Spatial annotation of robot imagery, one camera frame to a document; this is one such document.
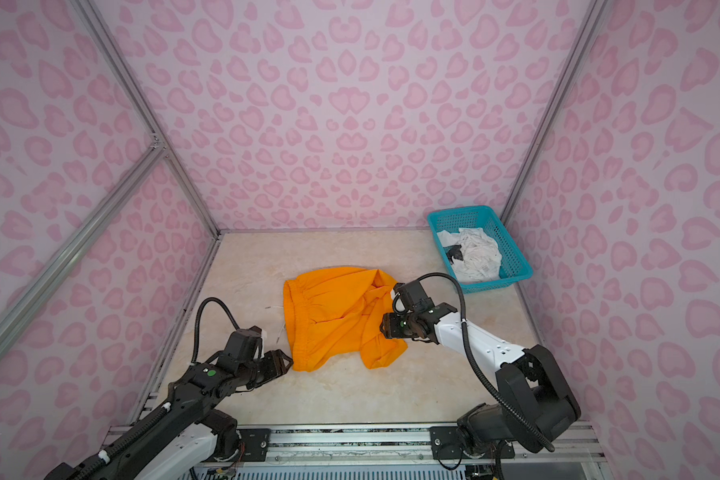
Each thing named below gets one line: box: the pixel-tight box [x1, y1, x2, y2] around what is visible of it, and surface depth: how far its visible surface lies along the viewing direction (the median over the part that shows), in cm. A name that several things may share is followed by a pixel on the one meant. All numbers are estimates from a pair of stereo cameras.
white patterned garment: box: [436, 227, 502, 283], surface depth 109 cm
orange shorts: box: [284, 267, 408, 372], surface depth 92 cm
